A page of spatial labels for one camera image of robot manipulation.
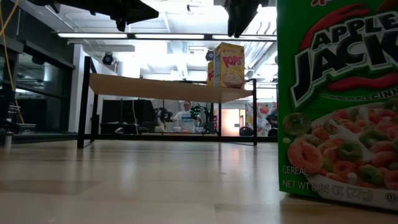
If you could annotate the white cup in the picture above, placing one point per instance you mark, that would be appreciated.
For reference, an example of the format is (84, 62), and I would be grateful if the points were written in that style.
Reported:
(8, 140)

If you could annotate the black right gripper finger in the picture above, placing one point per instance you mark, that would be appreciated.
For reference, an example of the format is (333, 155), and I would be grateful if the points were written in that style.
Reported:
(244, 17)
(231, 18)

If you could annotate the person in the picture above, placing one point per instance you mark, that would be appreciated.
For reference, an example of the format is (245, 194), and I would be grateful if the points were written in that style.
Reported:
(186, 119)

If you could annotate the ceiling fluorescent light strip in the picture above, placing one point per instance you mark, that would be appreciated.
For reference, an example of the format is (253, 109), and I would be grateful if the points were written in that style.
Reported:
(93, 35)

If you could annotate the black metal table frame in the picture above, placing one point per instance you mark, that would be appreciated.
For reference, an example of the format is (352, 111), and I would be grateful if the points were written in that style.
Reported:
(43, 138)

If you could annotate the yellow Corn Pops cereal box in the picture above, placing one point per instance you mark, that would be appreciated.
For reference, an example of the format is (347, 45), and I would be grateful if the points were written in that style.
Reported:
(210, 74)
(230, 68)

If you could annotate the black cabinet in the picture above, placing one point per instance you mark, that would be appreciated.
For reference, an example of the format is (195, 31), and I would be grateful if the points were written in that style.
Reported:
(127, 112)

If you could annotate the fruit print banner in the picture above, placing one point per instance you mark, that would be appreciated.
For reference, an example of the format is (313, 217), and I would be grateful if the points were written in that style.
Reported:
(261, 115)

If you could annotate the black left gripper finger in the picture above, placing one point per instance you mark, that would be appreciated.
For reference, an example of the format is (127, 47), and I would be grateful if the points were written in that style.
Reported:
(138, 7)
(136, 17)

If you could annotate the green Apple Jacks cereal box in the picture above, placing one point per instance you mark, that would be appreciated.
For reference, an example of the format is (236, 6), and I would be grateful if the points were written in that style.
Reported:
(326, 93)

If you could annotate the wooden shelf black metal legs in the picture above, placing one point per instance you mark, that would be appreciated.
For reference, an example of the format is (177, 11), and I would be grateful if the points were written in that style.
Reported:
(161, 88)

